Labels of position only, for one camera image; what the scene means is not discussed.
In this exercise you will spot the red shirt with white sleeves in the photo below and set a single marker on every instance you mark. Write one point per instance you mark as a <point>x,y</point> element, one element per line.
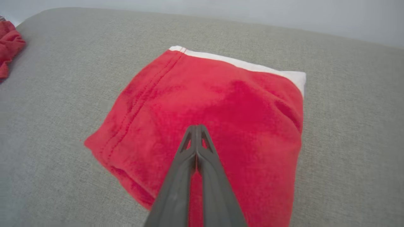
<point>9,47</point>

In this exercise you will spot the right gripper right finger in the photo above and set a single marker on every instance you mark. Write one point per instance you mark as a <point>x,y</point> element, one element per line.
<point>217,195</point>

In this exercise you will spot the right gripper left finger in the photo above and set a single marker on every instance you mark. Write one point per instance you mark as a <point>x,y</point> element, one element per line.
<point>176,189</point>

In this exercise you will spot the red garment with white band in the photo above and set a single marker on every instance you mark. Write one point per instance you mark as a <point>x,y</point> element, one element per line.
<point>240,126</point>

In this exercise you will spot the grey fabric sofa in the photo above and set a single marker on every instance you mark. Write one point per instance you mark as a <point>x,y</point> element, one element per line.
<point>56,142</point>

